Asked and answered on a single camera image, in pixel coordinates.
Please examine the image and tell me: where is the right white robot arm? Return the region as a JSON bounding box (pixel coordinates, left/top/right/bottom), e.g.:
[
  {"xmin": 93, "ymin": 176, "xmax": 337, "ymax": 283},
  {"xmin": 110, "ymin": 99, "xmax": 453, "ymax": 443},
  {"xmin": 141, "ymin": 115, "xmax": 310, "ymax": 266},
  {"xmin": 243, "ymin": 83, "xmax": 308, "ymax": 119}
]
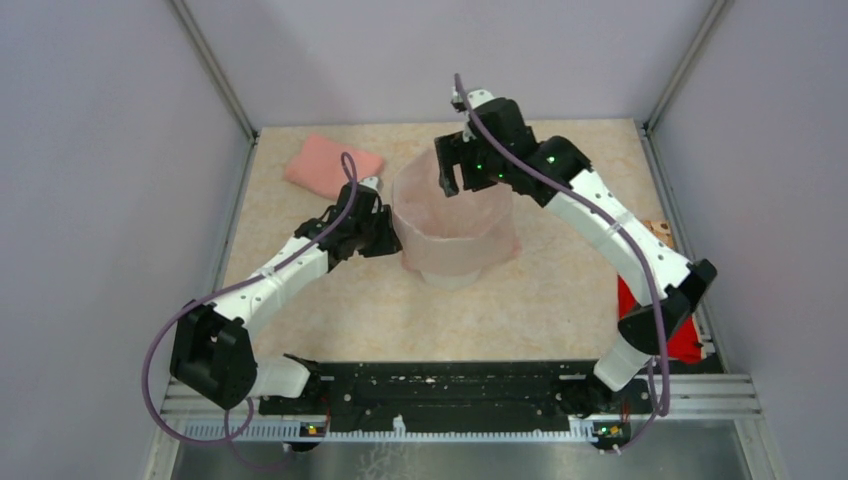
[{"xmin": 435, "ymin": 90, "xmax": 717, "ymax": 412}]

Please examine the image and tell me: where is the right aluminium frame post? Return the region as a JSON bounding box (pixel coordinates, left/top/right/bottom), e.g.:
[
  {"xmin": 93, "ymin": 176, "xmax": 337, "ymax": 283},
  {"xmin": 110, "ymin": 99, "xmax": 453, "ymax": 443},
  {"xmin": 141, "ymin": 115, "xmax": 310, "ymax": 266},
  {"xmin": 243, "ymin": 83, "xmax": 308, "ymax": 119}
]
[{"xmin": 642, "ymin": 0, "xmax": 734, "ymax": 137}]

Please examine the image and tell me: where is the translucent pink trash bag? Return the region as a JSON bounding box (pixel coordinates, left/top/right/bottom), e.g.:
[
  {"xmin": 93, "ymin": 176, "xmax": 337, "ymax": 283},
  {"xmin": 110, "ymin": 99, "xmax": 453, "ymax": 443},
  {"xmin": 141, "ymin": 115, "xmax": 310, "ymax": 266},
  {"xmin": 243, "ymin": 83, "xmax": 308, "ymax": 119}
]
[{"xmin": 390, "ymin": 150, "xmax": 520, "ymax": 276}]

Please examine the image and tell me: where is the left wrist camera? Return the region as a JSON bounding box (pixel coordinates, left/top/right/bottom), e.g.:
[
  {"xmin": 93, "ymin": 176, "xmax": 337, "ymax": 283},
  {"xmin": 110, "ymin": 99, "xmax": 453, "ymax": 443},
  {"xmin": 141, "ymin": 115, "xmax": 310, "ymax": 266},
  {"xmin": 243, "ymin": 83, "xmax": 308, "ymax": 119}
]
[{"xmin": 358, "ymin": 176, "xmax": 382, "ymax": 195}]

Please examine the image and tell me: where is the left aluminium frame post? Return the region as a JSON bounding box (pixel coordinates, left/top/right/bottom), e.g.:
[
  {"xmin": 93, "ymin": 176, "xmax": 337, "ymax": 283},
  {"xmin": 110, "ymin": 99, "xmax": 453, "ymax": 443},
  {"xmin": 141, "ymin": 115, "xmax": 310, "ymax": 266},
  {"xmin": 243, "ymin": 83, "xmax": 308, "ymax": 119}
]
[{"xmin": 166, "ymin": 0, "xmax": 259, "ymax": 144}]

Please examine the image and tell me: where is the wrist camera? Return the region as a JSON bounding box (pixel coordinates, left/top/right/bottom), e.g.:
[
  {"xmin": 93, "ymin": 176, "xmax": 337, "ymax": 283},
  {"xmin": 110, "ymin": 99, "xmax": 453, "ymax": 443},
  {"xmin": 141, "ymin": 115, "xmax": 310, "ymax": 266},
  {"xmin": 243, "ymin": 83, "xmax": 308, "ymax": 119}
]
[
  {"xmin": 358, "ymin": 176, "xmax": 382, "ymax": 195},
  {"xmin": 451, "ymin": 88, "xmax": 496, "ymax": 122}
]

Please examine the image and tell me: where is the aluminium front rail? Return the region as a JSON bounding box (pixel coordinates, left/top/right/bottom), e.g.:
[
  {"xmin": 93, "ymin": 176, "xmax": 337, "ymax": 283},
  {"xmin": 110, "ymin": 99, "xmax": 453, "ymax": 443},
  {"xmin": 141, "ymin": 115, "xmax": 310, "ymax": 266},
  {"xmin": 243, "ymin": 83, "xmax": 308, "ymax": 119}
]
[{"xmin": 145, "ymin": 363, "xmax": 787, "ymax": 479}]

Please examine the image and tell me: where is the red snack package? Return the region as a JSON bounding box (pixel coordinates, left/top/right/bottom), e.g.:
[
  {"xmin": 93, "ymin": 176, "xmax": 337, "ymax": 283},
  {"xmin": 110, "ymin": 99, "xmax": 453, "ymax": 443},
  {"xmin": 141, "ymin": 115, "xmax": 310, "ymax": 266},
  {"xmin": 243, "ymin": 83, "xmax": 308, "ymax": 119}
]
[{"xmin": 616, "ymin": 219, "xmax": 705, "ymax": 366}]

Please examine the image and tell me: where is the white octagonal trash bin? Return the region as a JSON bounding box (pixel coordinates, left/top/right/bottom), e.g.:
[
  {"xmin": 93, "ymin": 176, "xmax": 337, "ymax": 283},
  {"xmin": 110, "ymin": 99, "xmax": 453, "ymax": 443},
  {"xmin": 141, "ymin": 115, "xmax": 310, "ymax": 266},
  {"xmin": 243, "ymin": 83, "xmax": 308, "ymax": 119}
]
[{"xmin": 420, "ymin": 269, "xmax": 484, "ymax": 291}]

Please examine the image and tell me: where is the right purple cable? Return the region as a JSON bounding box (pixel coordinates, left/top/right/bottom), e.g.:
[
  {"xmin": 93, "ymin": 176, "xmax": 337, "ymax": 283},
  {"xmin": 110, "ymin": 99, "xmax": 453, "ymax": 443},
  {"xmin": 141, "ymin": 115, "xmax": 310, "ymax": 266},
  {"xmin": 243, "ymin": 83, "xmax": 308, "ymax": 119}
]
[{"xmin": 453, "ymin": 72, "xmax": 672, "ymax": 455}]

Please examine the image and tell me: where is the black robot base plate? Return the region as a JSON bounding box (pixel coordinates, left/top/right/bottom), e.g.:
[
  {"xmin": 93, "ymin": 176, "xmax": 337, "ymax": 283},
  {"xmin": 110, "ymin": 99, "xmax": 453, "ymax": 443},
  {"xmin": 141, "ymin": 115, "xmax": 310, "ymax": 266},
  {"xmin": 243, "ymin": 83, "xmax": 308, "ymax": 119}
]
[{"xmin": 258, "ymin": 360, "xmax": 652, "ymax": 434}]

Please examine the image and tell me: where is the aluminium frame post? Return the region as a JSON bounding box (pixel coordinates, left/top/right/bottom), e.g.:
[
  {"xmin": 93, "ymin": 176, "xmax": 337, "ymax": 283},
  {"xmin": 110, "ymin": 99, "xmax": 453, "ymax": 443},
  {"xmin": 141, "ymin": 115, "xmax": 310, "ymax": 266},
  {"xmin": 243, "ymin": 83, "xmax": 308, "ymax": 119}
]
[
  {"xmin": 642, "ymin": 0, "xmax": 734, "ymax": 137},
  {"xmin": 166, "ymin": 0, "xmax": 259, "ymax": 144}
]

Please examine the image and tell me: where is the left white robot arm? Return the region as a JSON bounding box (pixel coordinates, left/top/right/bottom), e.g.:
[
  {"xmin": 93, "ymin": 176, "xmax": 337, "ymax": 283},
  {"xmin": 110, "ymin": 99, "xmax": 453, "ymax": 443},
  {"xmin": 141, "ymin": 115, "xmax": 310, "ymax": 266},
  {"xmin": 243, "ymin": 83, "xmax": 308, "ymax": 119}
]
[{"xmin": 170, "ymin": 177, "xmax": 401, "ymax": 414}]

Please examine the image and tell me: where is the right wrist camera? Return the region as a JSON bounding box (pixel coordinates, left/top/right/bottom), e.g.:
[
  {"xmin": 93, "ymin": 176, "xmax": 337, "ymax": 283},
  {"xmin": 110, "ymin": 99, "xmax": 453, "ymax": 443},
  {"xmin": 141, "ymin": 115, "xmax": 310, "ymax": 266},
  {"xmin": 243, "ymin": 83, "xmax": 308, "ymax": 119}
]
[{"xmin": 451, "ymin": 88, "xmax": 496, "ymax": 122}]

